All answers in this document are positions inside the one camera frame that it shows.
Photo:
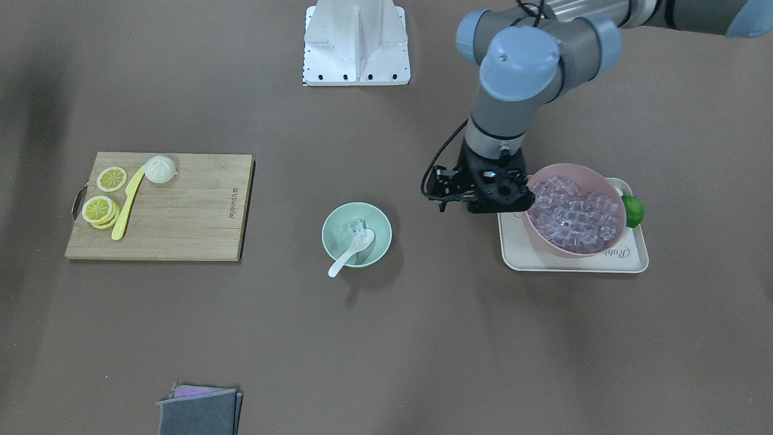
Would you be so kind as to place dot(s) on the grey folded cloth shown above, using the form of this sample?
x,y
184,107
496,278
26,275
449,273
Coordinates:
x,y
211,414

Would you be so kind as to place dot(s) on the cream rabbit tray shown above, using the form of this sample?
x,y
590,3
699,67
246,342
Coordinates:
x,y
520,253

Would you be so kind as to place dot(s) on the clear ice cube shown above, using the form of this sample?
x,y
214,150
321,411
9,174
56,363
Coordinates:
x,y
357,227

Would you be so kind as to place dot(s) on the yellow plastic knife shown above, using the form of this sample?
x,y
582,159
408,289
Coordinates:
x,y
119,229

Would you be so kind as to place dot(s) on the pink bowl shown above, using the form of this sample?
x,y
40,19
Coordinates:
x,y
588,179

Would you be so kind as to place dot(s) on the stacked lemon slices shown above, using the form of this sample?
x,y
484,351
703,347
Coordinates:
x,y
101,212

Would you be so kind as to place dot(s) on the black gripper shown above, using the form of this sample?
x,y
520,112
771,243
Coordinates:
x,y
467,173

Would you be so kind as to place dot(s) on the purple cloth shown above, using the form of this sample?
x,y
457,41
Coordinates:
x,y
182,391

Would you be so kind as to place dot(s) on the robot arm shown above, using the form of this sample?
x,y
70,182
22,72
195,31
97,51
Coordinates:
x,y
535,53

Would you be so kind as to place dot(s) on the pile of ice cubes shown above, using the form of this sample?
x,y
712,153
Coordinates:
x,y
573,218

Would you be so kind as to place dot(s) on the single lemon slice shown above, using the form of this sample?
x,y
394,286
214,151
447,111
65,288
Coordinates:
x,y
111,179

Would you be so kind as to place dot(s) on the white steamed bun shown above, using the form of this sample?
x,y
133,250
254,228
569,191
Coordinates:
x,y
160,169

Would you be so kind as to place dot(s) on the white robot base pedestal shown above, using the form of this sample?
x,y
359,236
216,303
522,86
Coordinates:
x,y
355,43

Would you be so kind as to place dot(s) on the mint green bowl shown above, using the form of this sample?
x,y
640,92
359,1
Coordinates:
x,y
336,233

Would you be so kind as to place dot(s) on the white ceramic spoon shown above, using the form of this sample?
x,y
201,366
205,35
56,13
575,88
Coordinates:
x,y
361,241

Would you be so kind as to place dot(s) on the green lime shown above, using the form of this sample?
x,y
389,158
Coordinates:
x,y
634,211

